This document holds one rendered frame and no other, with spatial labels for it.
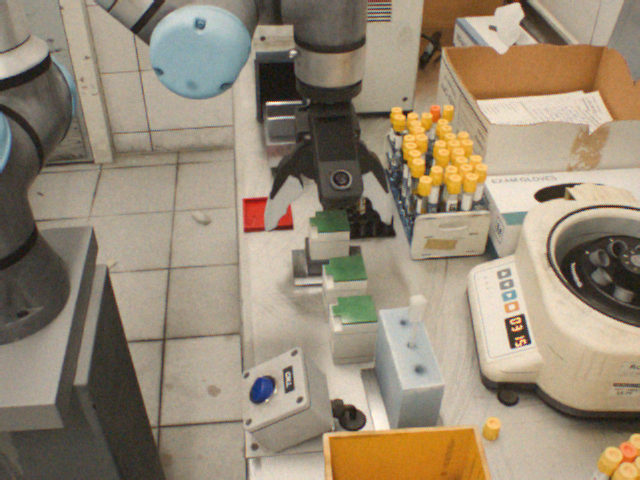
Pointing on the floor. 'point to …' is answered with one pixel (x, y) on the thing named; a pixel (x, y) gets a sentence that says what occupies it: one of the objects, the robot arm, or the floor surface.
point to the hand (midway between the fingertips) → (328, 232)
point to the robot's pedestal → (92, 411)
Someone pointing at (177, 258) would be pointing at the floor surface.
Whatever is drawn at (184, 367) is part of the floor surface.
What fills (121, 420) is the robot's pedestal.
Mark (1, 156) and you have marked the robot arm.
